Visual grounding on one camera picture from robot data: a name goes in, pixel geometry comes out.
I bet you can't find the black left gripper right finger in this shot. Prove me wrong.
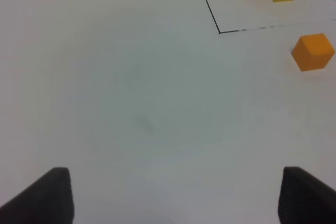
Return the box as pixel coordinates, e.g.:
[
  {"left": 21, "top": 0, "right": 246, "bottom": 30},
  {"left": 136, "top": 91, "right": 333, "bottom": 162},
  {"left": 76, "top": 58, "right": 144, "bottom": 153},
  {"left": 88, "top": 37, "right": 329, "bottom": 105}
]
[{"left": 278, "top": 167, "right": 335, "bottom": 224}]

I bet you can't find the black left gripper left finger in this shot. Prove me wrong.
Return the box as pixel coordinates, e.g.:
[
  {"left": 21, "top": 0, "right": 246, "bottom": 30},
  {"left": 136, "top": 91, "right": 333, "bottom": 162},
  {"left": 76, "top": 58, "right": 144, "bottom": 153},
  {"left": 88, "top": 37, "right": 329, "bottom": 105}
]
[{"left": 1, "top": 167, "right": 75, "bottom": 223}]

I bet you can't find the orange cube block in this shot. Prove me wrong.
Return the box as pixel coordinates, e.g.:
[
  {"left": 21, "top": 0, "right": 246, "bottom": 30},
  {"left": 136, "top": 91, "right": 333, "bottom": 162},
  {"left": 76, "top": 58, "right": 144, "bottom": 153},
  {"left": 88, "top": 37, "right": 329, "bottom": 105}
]
[{"left": 291, "top": 33, "right": 335, "bottom": 72}]

